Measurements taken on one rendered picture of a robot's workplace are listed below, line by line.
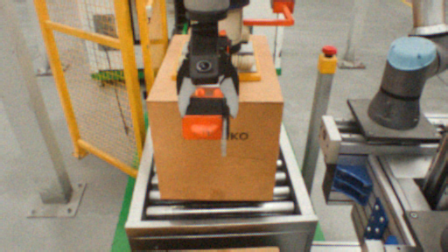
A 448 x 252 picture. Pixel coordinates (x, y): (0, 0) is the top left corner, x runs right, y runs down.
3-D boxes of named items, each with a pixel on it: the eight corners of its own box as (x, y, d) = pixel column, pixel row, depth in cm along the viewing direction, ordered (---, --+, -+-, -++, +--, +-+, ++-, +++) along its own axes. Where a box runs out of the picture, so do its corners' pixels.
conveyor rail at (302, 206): (241, 46, 328) (242, 27, 318) (247, 46, 328) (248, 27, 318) (296, 248, 137) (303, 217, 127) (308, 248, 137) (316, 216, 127)
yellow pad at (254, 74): (230, 45, 138) (230, 32, 135) (255, 45, 138) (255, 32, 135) (230, 81, 110) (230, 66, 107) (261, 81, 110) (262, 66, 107)
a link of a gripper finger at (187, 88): (187, 106, 72) (203, 68, 67) (184, 121, 67) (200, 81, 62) (173, 101, 71) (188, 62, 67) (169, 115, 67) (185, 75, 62)
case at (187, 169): (179, 113, 172) (174, 34, 149) (261, 113, 171) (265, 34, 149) (160, 199, 122) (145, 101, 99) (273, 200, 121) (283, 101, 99)
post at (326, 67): (293, 209, 210) (318, 53, 154) (304, 208, 210) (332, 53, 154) (296, 217, 204) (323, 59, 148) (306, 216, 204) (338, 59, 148)
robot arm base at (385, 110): (406, 104, 107) (416, 76, 102) (426, 130, 95) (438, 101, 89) (360, 103, 108) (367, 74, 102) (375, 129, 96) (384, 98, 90)
